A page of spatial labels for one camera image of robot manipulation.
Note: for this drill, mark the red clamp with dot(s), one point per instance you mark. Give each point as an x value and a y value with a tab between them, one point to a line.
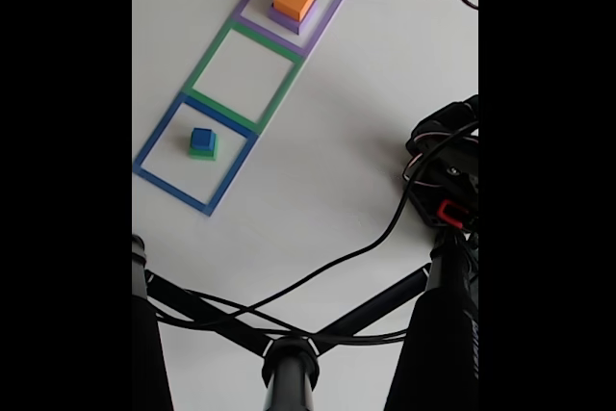
447	213

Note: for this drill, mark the green square frame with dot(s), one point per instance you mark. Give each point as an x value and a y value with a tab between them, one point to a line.
207	64

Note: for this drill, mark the green block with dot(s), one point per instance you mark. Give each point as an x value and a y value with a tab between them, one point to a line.
207	155

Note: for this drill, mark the purple square frame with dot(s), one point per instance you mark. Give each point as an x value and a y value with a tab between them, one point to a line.
250	3

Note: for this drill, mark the small blue block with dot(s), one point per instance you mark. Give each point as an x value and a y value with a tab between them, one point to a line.
201	137

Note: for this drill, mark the large purple block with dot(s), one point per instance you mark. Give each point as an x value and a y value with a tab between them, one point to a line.
308	21

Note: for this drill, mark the blue square frame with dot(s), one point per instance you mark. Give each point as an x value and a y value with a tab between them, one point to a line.
159	139

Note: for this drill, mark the black tripod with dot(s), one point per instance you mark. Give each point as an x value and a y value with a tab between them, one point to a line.
289	372

